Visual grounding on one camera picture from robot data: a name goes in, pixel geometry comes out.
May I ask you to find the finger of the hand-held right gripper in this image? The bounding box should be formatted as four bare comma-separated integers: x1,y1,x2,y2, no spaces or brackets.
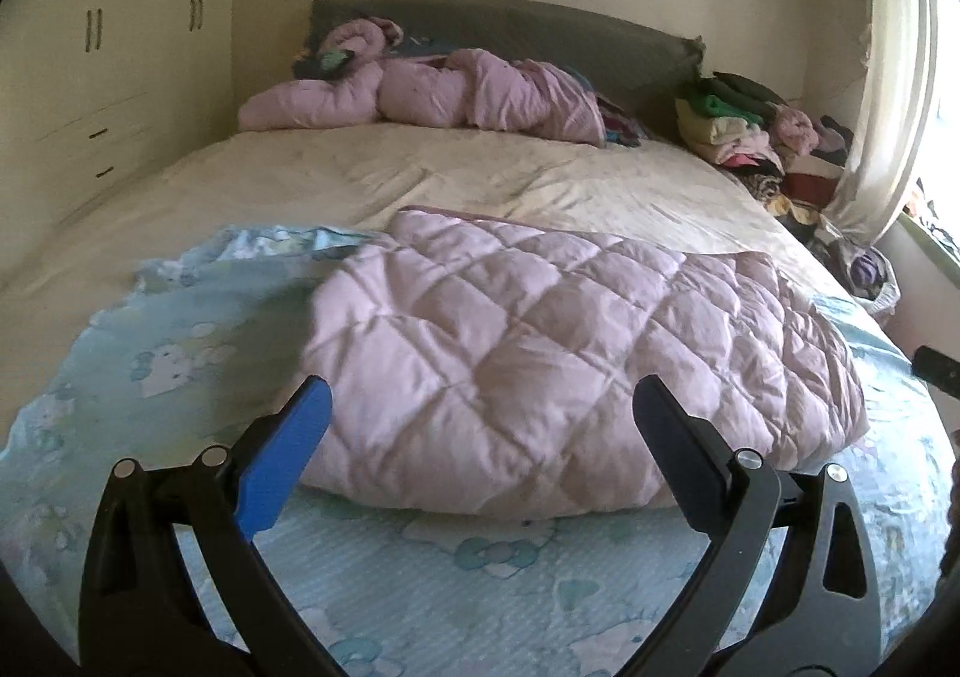
913,345,960,397

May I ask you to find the pile of folded clothes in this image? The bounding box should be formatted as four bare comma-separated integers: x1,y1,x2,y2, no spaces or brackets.
673,71,856,228

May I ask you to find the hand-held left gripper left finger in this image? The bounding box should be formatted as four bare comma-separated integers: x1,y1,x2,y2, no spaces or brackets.
77,375,346,677

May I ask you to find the dark teal soft item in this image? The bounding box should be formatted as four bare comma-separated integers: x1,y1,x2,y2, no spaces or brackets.
315,47,357,78

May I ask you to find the multicoloured patterned cloth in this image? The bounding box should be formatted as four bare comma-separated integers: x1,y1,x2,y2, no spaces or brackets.
596,95,650,149

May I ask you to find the grey headboard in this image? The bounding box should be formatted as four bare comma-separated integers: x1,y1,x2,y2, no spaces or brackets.
309,0,706,115

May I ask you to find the bed with beige sheet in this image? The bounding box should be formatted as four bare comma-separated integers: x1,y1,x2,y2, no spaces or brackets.
0,122,923,378

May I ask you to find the bag of clothes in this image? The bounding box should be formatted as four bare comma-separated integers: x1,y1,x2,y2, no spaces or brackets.
832,234,901,314

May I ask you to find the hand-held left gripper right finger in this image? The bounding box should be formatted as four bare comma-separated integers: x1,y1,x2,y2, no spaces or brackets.
619,375,882,677

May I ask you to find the light blue printed blanket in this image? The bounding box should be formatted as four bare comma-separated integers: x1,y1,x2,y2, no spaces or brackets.
0,223,953,677

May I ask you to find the cream wardrobe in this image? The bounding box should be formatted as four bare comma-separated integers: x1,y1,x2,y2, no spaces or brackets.
0,0,245,228

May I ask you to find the pink comforter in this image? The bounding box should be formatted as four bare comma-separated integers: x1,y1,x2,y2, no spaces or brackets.
238,20,607,145

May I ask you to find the window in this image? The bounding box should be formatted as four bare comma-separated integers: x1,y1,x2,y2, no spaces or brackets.
900,0,960,228

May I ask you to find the cream curtain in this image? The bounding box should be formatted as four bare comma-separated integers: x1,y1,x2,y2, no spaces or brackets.
821,0,942,243

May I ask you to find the pink quilted blanket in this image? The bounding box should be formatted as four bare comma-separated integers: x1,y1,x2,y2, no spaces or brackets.
298,206,871,519

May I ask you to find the dark floral cloth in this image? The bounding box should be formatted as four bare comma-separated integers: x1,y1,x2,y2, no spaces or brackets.
904,182,960,258

